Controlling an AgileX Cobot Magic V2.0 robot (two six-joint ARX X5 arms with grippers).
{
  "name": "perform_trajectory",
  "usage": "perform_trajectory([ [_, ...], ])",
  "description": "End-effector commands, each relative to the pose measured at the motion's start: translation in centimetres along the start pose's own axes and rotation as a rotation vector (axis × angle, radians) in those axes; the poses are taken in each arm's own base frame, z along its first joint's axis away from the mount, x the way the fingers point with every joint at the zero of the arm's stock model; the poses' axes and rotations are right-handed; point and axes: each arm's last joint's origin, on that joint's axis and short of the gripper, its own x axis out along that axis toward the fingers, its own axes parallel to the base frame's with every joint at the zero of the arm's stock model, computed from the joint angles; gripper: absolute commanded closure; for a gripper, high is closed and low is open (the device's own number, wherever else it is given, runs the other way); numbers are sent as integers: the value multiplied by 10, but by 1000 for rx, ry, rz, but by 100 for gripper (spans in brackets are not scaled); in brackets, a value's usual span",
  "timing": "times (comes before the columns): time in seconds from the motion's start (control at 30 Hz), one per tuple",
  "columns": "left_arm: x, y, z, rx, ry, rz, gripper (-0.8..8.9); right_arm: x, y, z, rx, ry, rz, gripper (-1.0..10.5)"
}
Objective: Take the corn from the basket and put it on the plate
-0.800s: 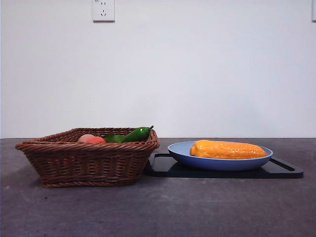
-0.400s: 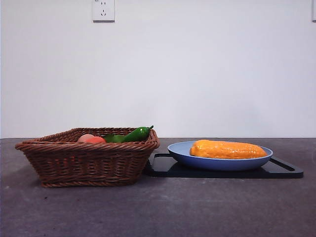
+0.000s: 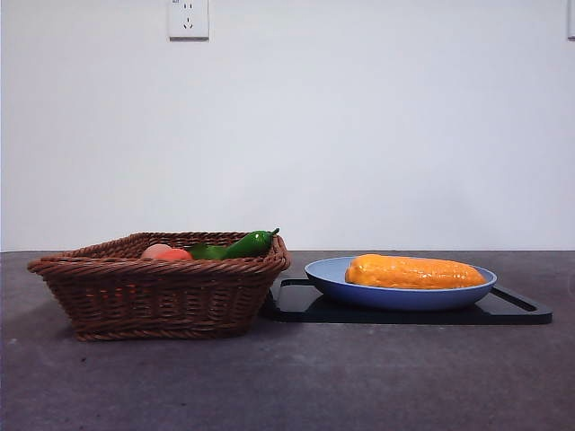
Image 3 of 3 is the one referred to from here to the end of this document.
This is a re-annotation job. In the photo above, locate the blue plate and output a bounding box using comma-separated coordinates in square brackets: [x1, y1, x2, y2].
[304, 255, 499, 312]

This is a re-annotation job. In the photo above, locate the yellow corn cob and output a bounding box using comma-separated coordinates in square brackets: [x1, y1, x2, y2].
[344, 253, 488, 289]

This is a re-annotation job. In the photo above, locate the brown wicker basket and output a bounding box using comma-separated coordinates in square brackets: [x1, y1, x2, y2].
[26, 231, 292, 342]

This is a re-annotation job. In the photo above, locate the green chili pepper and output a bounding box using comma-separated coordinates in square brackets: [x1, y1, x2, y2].
[223, 227, 280, 259]

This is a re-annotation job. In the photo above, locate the green leaf sprig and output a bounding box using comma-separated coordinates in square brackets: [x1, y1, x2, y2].
[187, 243, 228, 259]

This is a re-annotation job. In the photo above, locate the orange-red pepper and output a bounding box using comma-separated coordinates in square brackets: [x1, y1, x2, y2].
[155, 248, 195, 261]

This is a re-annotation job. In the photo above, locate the pink peach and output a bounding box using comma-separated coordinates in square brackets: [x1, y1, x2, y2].
[141, 242, 174, 260]

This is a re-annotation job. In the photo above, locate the black tray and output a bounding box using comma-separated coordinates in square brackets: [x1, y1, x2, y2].
[260, 277, 553, 325]

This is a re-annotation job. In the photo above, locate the white wall socket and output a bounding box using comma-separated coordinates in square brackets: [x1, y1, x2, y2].
[168, 0, 210, 42]

